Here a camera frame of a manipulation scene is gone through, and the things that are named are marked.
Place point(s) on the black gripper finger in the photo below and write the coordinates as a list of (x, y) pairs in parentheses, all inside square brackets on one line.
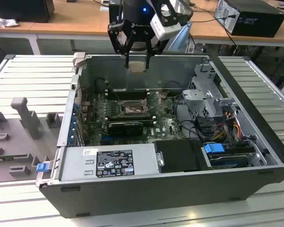
[(114, 39), (148, 47)]

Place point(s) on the silver square CPU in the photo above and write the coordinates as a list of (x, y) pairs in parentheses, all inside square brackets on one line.
[(136, 67)]

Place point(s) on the black RAM slot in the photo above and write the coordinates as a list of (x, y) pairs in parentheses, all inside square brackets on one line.
[(130, 115), (130, 89), (130, 97), (130, 92), (146, 120), (132, 118)]

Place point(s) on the metal CPU socket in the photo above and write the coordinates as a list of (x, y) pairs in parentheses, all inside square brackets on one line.
[(132, 109)]

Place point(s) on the wooden desk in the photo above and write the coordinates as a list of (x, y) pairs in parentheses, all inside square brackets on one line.
[(85, 19)]

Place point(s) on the grey metal drive cage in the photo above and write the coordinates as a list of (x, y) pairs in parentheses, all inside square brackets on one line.
[(203, 101)]

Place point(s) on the green motherboard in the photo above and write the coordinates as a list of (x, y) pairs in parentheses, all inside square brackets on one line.
[(165, 127)]

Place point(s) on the small graphics card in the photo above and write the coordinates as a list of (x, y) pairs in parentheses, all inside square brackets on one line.
[(125, 127)]

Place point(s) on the black box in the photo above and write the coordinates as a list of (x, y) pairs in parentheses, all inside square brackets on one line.
[(21, 9)]

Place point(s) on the crumpled white paper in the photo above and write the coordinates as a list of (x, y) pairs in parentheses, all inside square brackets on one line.
[(4, 22)]

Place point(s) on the black plastic shroud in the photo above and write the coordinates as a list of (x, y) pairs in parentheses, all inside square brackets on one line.
[(180, 154)]

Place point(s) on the black desktop computer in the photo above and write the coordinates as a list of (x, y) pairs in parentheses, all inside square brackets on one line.
[(258, 21)]

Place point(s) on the blue disk carrier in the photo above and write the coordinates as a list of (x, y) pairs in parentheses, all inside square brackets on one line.
[(213, 149)]

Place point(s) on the grey power supply unit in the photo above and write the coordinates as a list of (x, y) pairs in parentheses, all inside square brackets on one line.
[(75, 165)]

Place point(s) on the grey parts rack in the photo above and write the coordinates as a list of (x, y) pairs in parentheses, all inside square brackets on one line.
[(14, 142)]

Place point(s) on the blue case latch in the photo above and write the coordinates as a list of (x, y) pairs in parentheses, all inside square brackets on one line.
[(42, 167)]

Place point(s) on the open black PC case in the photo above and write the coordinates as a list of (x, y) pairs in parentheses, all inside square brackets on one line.
[(156, 196)]

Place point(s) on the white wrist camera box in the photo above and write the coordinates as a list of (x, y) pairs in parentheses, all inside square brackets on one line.
[(165, 27)]

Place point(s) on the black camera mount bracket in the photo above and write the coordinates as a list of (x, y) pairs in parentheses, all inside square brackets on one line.
[(171, 11)]

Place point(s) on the blue card retention bracket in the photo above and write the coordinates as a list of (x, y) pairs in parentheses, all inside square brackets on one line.
[(73, 123)]

